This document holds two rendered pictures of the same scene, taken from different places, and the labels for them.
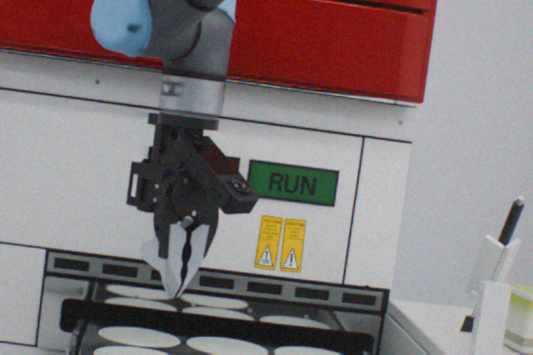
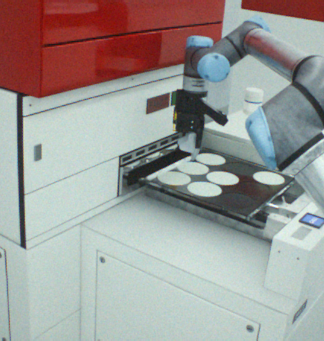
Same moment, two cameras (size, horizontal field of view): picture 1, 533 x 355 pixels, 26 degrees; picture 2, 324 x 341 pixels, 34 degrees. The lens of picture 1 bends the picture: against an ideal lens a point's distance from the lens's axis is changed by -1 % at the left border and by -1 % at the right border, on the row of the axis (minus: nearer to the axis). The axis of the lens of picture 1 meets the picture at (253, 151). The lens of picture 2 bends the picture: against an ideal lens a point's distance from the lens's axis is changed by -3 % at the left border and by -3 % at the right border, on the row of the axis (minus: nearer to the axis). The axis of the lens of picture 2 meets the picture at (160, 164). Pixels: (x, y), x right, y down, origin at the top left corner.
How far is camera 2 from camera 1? 1.44 m
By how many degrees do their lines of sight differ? 53
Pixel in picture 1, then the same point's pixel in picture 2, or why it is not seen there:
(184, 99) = (204, 87)
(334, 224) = not seen: hidden behind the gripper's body
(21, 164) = (110, 125)
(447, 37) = not seen: outside the picture
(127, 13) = (226, 68)
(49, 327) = (124, 187)
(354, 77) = not seen: hidden behind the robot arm
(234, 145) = (168, 87)
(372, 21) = (211, 30)
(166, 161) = (189, 110)
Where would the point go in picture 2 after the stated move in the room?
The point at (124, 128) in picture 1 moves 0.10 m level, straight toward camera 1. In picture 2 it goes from (140, 94) to (169, 102)
